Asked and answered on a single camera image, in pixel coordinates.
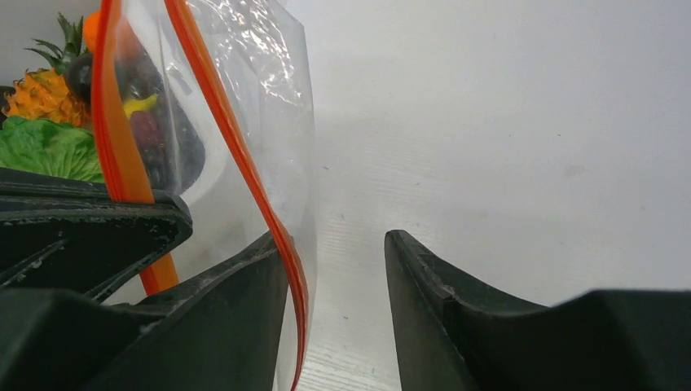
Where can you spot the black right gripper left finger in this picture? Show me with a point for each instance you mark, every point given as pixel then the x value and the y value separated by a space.
pixel 219 330

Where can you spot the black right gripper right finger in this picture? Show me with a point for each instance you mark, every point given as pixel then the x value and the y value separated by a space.
pixel 453 331

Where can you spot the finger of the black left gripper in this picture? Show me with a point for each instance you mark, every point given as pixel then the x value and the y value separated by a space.
pixel 91 247
pixel 20 189

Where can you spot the green lettuce head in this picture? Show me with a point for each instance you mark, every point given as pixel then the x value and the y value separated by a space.
pixel 54 149

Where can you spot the clear orange-zip bag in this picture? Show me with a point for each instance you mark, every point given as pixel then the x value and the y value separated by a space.
pixel 239 71

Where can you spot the toy pineapple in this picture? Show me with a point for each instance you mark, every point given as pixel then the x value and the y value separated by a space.
pixel 43 93

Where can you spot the purple grape bunch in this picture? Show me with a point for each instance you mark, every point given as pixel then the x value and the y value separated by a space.
pixel 171 150

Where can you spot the yellow banana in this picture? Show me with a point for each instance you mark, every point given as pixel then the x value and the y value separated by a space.
pixel 132 105

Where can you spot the orange tangerine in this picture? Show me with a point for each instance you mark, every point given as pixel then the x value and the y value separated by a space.
pixel 90 31

